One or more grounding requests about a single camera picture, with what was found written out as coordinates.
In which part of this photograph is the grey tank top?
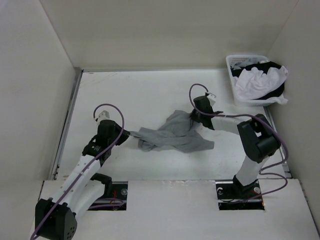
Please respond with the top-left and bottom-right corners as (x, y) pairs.
(130, 110), (215, 153)

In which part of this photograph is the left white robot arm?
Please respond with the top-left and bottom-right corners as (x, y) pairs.
(30, 119), (130, 240)

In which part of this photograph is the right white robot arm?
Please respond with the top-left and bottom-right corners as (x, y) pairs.
(190, 95), (281, 198)

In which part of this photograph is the white tank top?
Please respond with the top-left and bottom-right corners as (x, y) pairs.
(233, 66), (289, 101)

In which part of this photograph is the black tank top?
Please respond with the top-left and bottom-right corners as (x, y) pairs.
(231, 61), (287, 100)

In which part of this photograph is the white plastic laundry basket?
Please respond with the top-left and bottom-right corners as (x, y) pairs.
(225, 54), (275, 107)

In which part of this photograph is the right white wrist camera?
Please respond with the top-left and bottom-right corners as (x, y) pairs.
(205, 92), (217, 107)

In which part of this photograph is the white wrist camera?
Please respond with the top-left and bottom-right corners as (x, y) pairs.
(95, 110), (110, 125)
(205, 92), (217, 107)

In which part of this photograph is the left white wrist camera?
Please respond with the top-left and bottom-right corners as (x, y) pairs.
(95, 110), (110, 125)

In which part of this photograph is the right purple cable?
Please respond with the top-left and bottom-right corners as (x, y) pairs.
(188, 83), (289, 205)

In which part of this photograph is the purple cable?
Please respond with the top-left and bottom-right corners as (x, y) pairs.
(188, 83), (289, 205)
(29, 103), (126, 240)

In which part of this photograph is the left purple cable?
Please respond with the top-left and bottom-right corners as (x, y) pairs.
(29, 103), (126, 240)

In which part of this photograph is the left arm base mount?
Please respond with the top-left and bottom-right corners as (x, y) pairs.
(88, 181), (129, 211)

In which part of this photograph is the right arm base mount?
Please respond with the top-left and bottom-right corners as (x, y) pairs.
(215, 180), (265, 211)

